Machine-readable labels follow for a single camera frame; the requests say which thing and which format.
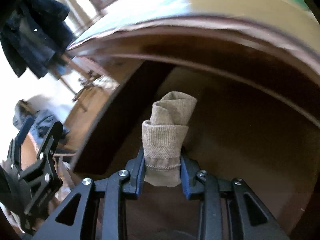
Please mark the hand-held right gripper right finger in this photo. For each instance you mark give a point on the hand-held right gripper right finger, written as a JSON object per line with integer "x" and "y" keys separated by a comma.
{"x": 186, "y": 180}

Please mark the wide wooden drawer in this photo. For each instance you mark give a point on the wide wooden drawer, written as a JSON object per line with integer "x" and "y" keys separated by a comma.
{"x": 225, "y": 130}

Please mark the shallow cardboard box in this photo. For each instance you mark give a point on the shallow cardboard box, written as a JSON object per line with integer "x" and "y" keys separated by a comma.
{"x": 237, "y": 0}

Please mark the dark hanging jacket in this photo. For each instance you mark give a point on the dark hanging jacket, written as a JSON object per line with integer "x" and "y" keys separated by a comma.
{"x": 32, "y": 35}

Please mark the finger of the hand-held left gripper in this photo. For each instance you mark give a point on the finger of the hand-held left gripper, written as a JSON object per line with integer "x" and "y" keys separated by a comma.
{"x": 50, "y": 140}
{"x": 23, "y": 130}

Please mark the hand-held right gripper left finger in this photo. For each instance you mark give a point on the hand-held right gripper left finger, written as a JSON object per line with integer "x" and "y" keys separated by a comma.
{"x": 136, "y": 177}

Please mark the beige sock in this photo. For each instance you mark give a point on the beige sock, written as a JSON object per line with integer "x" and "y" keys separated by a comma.
{"x": 165, "y": 135}

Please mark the blue plaid cloth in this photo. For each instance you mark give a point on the blue plaid cloth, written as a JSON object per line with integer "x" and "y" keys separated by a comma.
{"x": 150, "y": 7}

